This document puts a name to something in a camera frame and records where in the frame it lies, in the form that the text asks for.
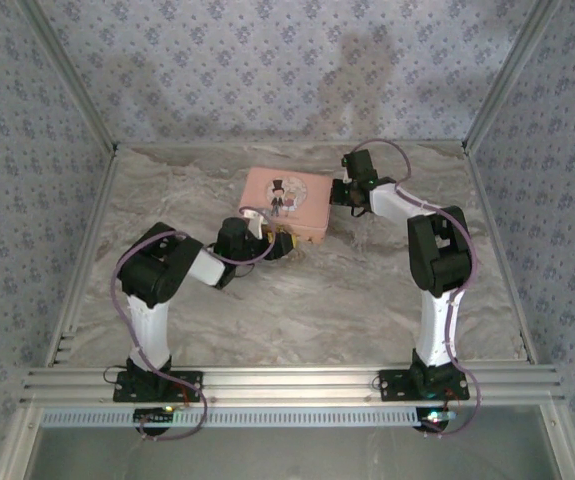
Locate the pink cartoon tin box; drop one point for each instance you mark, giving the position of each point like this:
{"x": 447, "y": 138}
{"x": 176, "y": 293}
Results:
{"x": 312, "y": 200}

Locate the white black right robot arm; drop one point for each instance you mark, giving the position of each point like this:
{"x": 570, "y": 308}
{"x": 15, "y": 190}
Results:
{"x": 437, "y": 325}

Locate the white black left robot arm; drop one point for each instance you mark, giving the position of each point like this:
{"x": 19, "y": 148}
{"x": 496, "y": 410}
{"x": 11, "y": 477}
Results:
{"x": 149, "y": 320}

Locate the small controller board with LED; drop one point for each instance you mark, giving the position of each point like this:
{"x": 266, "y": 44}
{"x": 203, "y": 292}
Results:
{"x": 434, "y": 416}
{"x": 152, "y": 415}

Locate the long aluminium mounting rail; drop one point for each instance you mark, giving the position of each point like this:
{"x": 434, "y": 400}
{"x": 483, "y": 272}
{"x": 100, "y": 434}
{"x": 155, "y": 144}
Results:
{"x": 292, "y": 385}

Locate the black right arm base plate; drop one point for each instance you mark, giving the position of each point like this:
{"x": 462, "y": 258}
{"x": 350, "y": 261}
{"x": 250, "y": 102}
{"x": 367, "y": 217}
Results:
{"x": 392, "y": 387}

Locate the aluminium frame post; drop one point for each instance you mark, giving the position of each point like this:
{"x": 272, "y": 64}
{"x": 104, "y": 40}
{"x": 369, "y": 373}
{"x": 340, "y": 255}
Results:
{"x": 72, "y": 75}
{"x": 509, "y": 75}

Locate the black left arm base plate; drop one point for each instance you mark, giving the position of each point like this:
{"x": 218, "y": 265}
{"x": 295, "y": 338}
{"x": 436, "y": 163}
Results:
{"x": 127, "y": 392}

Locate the aluminium frame leg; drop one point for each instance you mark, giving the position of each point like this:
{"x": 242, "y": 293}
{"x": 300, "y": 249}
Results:
{"x": 564, "y": 440}
{"x": 17, "y": 440}

